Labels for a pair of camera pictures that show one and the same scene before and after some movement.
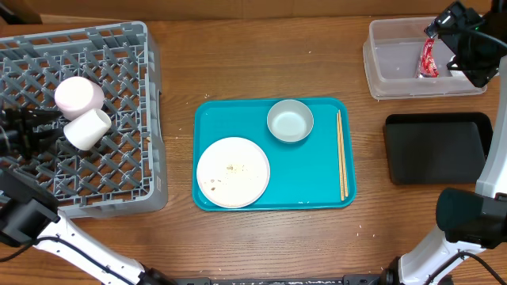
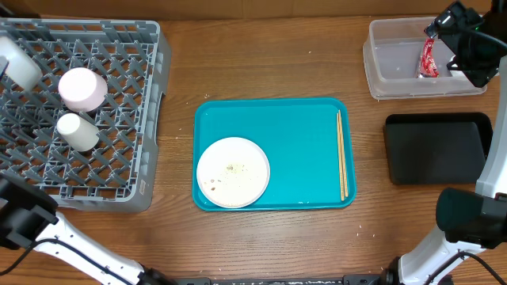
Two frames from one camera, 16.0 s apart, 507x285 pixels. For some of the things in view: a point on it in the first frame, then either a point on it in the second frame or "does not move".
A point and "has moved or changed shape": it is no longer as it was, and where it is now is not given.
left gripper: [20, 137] → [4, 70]
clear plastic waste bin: [391, 57] does not move
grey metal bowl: [290, 120] → [23, 70]
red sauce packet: [427, 66] does not move
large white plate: [233, 172] does not move
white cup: [85, 130] has moved or changed shape
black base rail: [347, 279] does not move
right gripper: [449, 36] does not move
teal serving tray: [304, 175] does not move
